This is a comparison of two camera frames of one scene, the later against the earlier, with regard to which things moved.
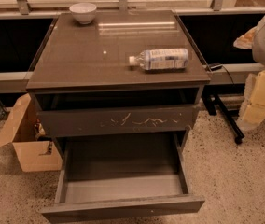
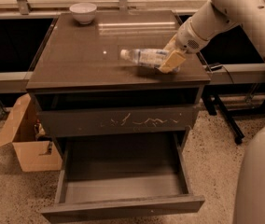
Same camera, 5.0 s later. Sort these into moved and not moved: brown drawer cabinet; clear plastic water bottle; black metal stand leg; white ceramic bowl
Moved: clear plastic water bottle
Not moved: brown drawer cabinet; black metal stand leg; white ceramic bowl
